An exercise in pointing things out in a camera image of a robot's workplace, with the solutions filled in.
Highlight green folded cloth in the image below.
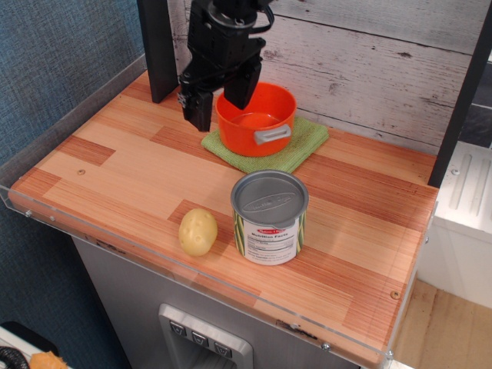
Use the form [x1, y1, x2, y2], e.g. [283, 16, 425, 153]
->
[201, 117, 329, 174]

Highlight toy tin can grey lid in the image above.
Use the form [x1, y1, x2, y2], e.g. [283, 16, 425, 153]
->
[231, 170, 309, 266]

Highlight white black object corner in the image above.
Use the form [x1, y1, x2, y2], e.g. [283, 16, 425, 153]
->
[1, 322, 58, 364]

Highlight white toy sink unit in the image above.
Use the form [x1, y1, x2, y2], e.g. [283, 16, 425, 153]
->
[417, 142, 491, 308]

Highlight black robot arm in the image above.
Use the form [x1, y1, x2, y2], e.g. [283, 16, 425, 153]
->
[178, 0, 274, 131]

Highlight grey toy fridge cabinet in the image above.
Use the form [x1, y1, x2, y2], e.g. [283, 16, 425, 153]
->
[74, 238, 356, 368]

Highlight orange fuzzy toy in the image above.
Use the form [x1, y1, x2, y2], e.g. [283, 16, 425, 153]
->
[29, 351, 68, 369]

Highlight silver ice dispenser panel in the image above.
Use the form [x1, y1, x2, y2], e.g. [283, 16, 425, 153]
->
[158, 304, 254, 368]

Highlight clear acrylic edge guard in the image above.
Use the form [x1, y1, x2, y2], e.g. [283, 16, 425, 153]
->
[5, 173, 437, 368]

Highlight yellow toy potato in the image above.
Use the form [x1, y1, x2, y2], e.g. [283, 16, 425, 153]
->
[178, 208, 218, 257]

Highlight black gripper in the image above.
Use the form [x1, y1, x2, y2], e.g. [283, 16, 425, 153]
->
[179, 3, 266, 132]

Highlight dark grey post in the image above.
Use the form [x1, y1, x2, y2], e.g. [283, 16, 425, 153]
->
[137, 0, 188, 103]
[427, 2, 491, 188]

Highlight dark grey left post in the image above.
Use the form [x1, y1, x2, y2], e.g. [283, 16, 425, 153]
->
[137, 0, 188, 103]

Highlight orange toy pot grey handles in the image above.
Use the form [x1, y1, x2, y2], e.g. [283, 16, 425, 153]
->
[215, 82, 297, 157]

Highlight dark grey right post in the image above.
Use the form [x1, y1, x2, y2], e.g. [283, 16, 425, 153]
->
[427, 2, 491, 188]

